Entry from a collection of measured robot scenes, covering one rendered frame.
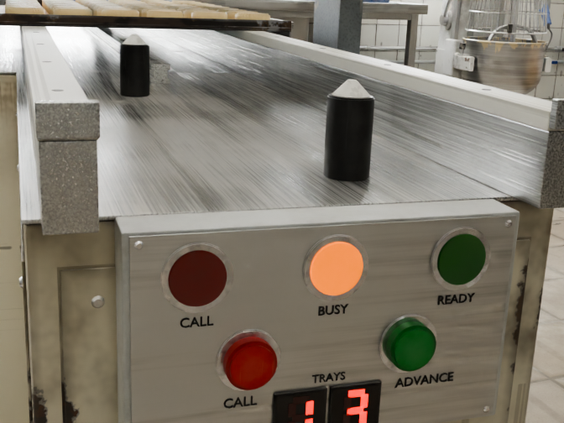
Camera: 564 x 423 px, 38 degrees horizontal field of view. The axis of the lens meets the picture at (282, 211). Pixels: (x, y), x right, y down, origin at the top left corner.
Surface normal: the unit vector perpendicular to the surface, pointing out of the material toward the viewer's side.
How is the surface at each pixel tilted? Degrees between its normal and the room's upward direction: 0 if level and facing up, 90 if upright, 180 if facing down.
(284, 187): 0
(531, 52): 92
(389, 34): 90
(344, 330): 90
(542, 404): 0
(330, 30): 90
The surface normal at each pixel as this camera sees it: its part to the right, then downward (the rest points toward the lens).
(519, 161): -0.95, 0.04
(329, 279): 0.30, 0.27
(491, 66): -0.46, 0.30
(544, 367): 0.04, -0.96
